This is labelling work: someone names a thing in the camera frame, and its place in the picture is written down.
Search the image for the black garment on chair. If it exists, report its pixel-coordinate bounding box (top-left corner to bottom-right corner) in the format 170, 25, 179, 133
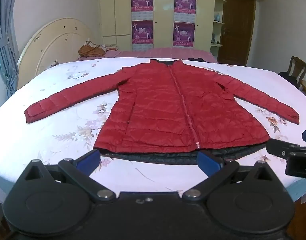
277, 71, 297, 88

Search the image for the blue grey curtain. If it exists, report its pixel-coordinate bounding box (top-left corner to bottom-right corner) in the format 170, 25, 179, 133
0, 0, 21, 98

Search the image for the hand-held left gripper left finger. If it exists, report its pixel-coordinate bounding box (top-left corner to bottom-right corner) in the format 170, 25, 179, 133
17, 149, 116, 203

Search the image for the purple wall poster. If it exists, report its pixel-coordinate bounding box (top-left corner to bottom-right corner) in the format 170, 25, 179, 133
174, 0, 197, 22
131, 0, 154, 19
131, 20, 154, 52
173, 22, 195, 48

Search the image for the cream wardrobe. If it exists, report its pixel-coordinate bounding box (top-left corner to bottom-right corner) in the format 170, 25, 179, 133
100, 0, 216, 55

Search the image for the red puffer jacket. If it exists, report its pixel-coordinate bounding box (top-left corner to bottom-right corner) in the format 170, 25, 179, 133
23, 59, 300, 166

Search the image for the white floral bedsheet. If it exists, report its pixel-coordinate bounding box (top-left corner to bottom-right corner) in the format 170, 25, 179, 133
0, 57, 306, 203

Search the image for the brown wooden door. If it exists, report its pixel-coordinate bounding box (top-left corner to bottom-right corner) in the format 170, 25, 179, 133
221, 0, 256, 67

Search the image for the cream headboard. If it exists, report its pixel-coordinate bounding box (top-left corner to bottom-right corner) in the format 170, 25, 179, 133
17, 17, 94, 88

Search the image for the pink bedsheet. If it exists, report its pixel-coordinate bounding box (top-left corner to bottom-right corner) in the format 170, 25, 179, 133
77, 47, 220, 64

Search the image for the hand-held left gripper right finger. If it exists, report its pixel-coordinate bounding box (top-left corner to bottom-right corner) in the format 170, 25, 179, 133
182, 150, 287, 203

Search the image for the wooden chair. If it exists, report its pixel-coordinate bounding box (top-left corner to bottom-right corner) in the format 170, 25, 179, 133
284, 56, 306, 89

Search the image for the patterned cloth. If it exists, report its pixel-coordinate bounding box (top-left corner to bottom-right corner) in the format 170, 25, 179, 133
85, 39, 119, 52

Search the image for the cream corner shelf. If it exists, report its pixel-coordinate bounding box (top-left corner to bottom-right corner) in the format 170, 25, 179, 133
210, 0, 227, 61

